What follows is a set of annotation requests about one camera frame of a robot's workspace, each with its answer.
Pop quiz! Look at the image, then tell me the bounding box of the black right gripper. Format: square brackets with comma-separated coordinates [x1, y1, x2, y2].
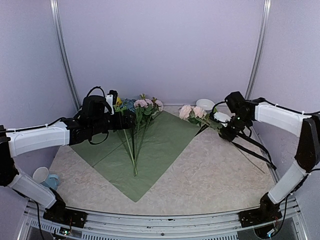
[220, 113, 251, 142]

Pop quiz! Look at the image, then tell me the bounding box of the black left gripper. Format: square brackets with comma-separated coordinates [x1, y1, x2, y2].
[89, 109, 137, 136]

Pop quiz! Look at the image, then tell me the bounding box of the yellow fake flower stem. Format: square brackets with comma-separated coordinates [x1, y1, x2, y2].
[114, 96, 138, 177]

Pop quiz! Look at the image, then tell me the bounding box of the blue fake flower stem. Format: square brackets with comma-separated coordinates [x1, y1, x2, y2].
[120, 98, 136, 160]

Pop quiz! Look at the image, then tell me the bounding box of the black printed ribbon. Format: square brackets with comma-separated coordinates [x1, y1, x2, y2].
[197, 123, 278, 171]

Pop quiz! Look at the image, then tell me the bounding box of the pink rose stem bunch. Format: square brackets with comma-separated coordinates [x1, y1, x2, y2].
[178, 104, 266, 174]

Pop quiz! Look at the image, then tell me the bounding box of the green pink wrapping paper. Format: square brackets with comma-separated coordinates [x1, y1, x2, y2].
[71, 111, 200, 202]

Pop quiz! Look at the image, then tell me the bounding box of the small pink bud stem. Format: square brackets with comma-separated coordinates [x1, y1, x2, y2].
[136, 96, 165, 161]

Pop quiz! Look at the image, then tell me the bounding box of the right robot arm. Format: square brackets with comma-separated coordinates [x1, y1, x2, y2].
[210, 91, 320, 222]

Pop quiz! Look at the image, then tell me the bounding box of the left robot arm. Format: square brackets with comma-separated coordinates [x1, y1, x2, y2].
[0, 86, 131, 223]

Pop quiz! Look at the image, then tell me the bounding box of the white ceramic bowl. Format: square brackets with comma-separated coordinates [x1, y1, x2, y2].
[196, 98, 215, 111]

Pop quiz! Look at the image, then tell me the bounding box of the white paper cup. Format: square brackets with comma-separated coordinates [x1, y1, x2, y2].
[32, 166, 49, 184]

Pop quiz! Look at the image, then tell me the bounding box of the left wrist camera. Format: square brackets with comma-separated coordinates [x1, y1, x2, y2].
[105, 90, 118, 115]

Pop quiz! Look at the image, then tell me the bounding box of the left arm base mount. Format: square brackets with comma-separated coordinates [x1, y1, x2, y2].
[43, 208, 88, 228]

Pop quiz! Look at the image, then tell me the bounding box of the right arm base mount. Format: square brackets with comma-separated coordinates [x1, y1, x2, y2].
[238, 205, 282, 228]

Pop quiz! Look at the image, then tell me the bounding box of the aluminium frame post right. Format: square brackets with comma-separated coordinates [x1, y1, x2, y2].
[245, 0, 272, 99]

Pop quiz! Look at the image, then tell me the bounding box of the aluminium frame post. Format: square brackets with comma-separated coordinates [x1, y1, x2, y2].
[245, 0, 272, 99]
[50, 0, 81, 111]

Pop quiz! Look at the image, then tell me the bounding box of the aluminium front rail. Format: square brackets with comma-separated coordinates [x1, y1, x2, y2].
[15, 198, 310, 240]

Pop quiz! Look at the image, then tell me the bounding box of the aluminium frame post left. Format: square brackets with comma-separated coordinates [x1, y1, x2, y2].
[50, 0, 81, 111]

